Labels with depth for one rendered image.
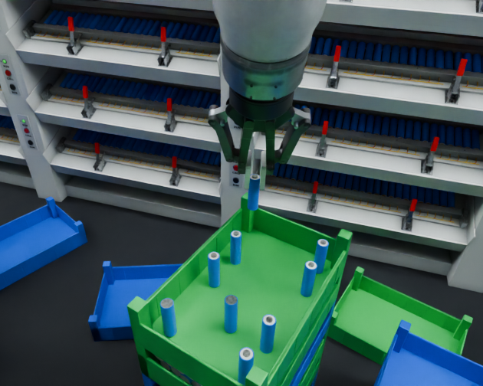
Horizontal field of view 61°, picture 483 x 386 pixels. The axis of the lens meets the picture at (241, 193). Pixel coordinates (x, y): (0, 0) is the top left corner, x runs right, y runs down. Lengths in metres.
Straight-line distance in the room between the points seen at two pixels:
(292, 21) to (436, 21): 0.65
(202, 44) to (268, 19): 0.78
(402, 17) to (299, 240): 0.52
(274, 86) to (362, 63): 0.65
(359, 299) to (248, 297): 0.61
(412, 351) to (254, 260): 0.41
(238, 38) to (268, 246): 0.44
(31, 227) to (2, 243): 0.10
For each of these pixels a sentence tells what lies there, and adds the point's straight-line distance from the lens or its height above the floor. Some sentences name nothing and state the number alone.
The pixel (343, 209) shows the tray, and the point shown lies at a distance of 1.22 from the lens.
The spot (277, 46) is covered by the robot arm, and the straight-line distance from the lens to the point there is 0.38.
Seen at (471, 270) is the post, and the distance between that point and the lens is 1.33.
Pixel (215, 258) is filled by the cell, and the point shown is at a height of 0.47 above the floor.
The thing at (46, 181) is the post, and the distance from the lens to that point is 1.58.
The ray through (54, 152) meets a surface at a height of 0.19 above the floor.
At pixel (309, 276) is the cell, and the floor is 0.45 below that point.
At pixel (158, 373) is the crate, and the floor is 0.35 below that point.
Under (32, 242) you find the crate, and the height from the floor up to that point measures 0.00.
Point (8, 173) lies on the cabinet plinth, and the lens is 1.75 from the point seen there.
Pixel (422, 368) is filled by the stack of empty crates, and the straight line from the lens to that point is 0.95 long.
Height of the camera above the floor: 0.91
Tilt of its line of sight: 36 degrees down
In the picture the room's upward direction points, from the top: 2 degrees clockwise
